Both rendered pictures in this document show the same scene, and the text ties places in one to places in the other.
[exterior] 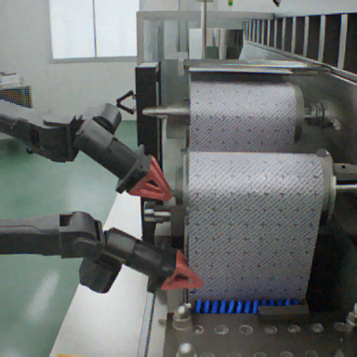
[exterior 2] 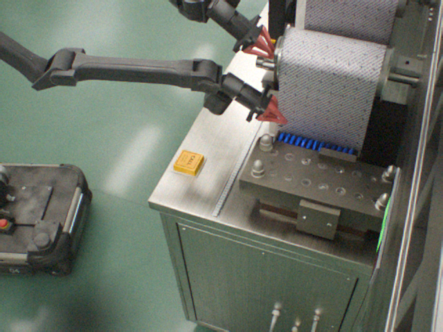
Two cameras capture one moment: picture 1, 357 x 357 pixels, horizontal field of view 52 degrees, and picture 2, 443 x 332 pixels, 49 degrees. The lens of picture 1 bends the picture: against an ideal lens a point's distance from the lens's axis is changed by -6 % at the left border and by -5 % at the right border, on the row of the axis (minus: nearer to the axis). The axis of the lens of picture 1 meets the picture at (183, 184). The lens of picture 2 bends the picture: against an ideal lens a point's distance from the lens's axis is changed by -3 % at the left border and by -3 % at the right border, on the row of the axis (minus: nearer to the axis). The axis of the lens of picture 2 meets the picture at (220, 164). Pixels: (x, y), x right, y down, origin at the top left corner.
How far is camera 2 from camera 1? 63 cm
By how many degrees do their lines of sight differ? 32
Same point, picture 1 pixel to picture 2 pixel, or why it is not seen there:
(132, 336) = (239, 145)
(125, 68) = not seen: outside the picture
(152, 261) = (252, 101)
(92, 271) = (212, 100)
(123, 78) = not seen: outside the picture
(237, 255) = (311, 108)
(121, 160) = (238, 30)
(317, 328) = (357, 174)
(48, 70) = not seen: outside the picture
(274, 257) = (338, 116)
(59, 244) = (190, 82)
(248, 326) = (309, 159)
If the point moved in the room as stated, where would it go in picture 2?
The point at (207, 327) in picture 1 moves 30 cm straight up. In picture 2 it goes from (281, 153) to (287, 61)
